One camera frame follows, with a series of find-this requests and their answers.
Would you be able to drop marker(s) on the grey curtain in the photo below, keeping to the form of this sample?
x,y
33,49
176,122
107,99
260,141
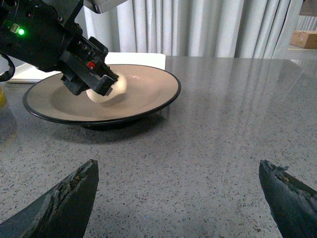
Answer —
x,y
260,29

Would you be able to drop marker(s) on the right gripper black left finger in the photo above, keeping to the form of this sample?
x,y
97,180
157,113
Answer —
x,y
62,212

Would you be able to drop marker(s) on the brown cardboard box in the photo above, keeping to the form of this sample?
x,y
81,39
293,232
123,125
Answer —
x,y
304,39

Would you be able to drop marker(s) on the white rectangular serving tray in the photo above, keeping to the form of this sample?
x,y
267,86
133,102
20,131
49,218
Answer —
x,y
27,73

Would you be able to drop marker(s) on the white steamed bun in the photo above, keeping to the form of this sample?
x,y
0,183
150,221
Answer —
x,y
118,88

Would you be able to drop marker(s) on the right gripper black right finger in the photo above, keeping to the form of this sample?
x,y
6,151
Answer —
x,y
293,205

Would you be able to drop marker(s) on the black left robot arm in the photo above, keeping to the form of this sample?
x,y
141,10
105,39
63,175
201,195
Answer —
x,y
44,33

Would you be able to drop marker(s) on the beige plate with black rim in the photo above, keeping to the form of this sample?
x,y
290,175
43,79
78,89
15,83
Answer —
x,y
149,89

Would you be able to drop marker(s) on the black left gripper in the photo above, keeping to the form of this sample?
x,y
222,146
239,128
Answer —
x,y
81,60

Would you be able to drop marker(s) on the yellow-rimmed bamboo steamer basket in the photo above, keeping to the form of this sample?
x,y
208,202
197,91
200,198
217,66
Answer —
x,y
2,97

